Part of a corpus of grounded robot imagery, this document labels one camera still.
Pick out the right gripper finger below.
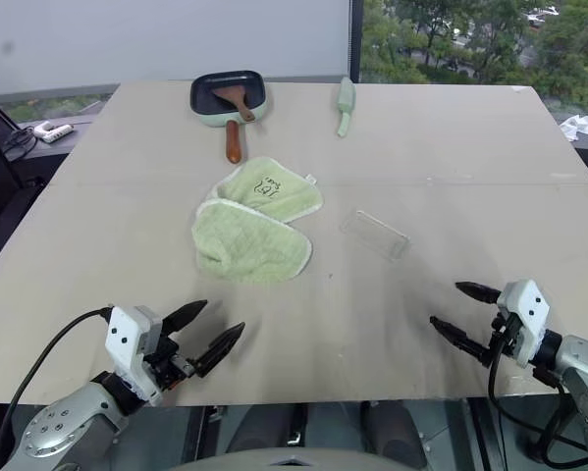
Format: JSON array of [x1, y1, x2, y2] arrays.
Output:
[[454, 281, 503, 306], [429, 315, 492, 367]]

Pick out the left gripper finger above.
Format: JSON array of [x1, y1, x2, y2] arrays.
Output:
[[161, 299, 209, 340], [193, 322, 246, 379]]

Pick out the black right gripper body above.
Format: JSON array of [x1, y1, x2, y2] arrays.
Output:
[[487, 313, 520, 367]]

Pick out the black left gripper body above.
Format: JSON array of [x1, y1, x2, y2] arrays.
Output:
[[144, 336, 199, 393]]

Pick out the green terry towel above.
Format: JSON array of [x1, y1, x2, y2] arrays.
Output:
[[190, 156, 325, 286]]

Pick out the clear plastic rectangular case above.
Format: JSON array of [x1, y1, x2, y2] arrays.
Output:
[[339, 209, 412, 264]]

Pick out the dark rounded shape under table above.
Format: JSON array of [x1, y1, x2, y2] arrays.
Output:
[[360, 400, 428, 468]]

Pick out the grey robot torso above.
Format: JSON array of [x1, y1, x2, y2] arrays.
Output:
[[167, 452, 423, 471]]

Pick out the white crumpled wrapping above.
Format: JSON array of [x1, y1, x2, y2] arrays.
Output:
[[559, 113, 588, 143]]

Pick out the dark grey side table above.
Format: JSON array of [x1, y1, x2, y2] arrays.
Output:
[[1, 119, 94, 166]]

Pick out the brown wooden spatula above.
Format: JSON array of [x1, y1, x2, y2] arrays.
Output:
[[211, 85, 256, 123]]

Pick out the white power strip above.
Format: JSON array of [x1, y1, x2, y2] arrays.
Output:
[[31, 121, 74, 144]]

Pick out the pale green brush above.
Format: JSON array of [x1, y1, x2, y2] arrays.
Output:
[[335, 77, 357, 138]]

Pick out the green trees outside window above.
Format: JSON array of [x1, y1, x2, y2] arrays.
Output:
[[361, 0, 588, 112]]

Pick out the white roller blind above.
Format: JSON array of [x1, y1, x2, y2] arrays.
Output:
[[0, 0, 351, 105]]

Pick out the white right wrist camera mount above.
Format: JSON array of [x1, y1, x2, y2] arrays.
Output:
[[497, 279, 552, 368]]

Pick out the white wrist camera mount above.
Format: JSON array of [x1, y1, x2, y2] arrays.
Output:
[[104, 305, 165, 407], [497, 279, 552, 368]]

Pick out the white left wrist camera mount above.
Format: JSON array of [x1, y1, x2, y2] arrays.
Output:
[[104, 305, 165, 407]]

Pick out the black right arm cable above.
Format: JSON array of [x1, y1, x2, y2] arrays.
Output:
[[486, 316, 588, 468]]

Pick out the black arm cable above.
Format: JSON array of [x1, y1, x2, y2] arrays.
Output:
[[486, 316, 588, 468], [0, 305, 115, 470]]

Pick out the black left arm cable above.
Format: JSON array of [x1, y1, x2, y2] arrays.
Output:
[[0, 305, 115, 470]]

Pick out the green square pan, wooden handle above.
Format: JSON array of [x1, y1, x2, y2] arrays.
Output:
[[189, 71, 268, 165]]

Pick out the black cord by power strip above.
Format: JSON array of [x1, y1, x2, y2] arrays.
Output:
[[2, 126, 39, 161]]

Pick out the dark window frame post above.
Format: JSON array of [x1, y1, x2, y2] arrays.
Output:
[[347, 0, 365, 84]]

